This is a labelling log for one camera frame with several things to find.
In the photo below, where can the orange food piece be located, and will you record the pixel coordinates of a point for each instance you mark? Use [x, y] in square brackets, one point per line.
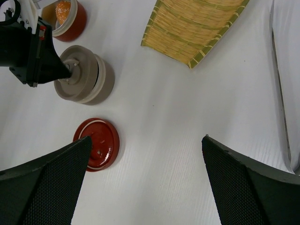
[62, 11]

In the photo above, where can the metal tongs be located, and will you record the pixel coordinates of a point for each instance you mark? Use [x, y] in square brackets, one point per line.
[287, 151]

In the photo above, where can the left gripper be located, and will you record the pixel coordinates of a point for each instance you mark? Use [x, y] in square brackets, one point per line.
[31, 57]

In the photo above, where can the beige steel container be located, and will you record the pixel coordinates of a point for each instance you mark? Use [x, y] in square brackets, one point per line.
[104, 84]

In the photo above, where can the red steel container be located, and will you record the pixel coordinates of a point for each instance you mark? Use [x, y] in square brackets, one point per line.
[74, 25]

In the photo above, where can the red lid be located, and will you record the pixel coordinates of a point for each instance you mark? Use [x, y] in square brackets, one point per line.
[105, 142]

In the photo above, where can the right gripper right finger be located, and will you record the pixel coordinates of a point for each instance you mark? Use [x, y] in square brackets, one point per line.
[248, 192]

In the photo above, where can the yellow bamboo tray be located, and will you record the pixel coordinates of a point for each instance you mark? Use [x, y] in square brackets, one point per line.
[187, 30]

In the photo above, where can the beige lid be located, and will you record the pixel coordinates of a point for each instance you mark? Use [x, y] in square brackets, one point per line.
[87, 75]

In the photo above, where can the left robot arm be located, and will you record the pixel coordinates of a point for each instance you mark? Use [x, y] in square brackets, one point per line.
[13, 16]

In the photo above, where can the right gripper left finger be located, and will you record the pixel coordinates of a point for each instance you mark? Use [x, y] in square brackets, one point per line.
[44, 191]

